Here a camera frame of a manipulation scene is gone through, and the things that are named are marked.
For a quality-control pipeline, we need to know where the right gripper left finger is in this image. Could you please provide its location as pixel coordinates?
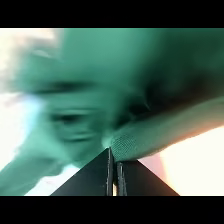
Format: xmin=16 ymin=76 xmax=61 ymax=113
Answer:
xmin=50 ymin=147 xmax=115 ymax=197

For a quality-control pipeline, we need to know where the green T-shirt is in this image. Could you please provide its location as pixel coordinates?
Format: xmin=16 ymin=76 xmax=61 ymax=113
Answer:
xmin=0 ymin=28 xmax=224 ymax=197

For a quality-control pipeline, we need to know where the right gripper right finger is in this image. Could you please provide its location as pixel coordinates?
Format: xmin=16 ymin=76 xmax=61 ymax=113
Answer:
xmin=115 ymin=159 xmax=180 ymax=197

